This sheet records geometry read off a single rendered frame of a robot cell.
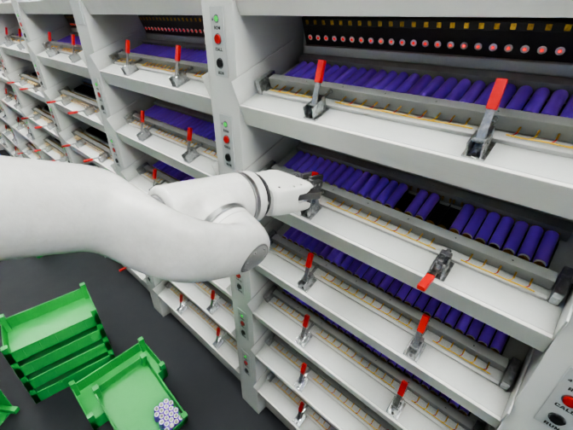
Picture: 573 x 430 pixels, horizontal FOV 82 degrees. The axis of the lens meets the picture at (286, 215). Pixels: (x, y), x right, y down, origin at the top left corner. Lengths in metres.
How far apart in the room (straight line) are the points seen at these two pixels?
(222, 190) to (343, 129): 0.22
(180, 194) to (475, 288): 0.45
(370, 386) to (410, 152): 0.58
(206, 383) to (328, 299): 0.91
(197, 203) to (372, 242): 0.33
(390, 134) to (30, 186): 0.44
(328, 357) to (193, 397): 0.77
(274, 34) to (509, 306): 0.64
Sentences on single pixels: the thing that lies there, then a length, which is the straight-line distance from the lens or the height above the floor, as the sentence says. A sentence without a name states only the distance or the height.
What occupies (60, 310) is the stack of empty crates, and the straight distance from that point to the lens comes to 1.73.
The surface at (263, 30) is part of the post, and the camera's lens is 0.75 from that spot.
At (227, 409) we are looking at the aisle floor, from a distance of 1.50.
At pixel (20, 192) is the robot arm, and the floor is 1.19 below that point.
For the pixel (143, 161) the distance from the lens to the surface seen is 1.43.
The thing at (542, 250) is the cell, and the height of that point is 1.01.
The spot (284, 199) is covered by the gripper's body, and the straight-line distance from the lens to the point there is 0.52.
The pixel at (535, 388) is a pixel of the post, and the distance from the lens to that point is 0.64.
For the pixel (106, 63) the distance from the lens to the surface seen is 1.33.
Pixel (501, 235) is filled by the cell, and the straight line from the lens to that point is 0.63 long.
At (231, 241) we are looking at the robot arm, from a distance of 0.38.
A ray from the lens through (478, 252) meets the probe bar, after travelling 0.60.
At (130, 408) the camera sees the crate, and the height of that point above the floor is 0.06.
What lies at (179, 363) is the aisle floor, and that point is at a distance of 1.66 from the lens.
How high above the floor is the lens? 1.31
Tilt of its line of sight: 31 degrees down
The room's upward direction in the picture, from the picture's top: 1 degrees clockwise
